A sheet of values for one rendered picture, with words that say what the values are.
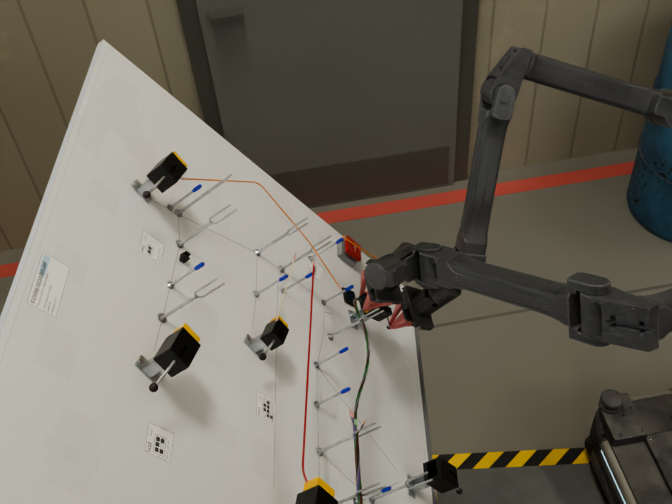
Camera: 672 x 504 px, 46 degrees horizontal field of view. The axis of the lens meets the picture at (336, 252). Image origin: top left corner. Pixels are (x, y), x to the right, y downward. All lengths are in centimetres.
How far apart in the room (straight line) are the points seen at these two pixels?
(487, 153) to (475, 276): 33
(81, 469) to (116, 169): 56
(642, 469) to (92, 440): 187
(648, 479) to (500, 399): 63
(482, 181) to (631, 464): 124
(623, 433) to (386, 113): 161
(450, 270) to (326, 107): 190
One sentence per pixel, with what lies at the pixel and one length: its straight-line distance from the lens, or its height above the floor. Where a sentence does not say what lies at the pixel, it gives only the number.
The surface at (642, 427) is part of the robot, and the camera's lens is 270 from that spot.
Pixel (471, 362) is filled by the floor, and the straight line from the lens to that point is 309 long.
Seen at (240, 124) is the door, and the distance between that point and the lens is 334.
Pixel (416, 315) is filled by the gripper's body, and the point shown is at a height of 109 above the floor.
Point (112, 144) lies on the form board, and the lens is 151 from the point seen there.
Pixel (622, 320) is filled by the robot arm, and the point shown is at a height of 150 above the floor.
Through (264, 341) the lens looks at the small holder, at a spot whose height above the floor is 136.
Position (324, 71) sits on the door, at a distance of 324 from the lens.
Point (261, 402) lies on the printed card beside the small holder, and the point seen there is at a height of 130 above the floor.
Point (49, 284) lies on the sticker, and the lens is 124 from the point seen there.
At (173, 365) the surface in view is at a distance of 122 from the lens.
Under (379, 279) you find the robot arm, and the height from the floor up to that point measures 133.
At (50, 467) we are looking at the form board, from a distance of 112.
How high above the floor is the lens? 250
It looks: 46 degrees down
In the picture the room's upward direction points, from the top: 6 degrees counter-clockwise
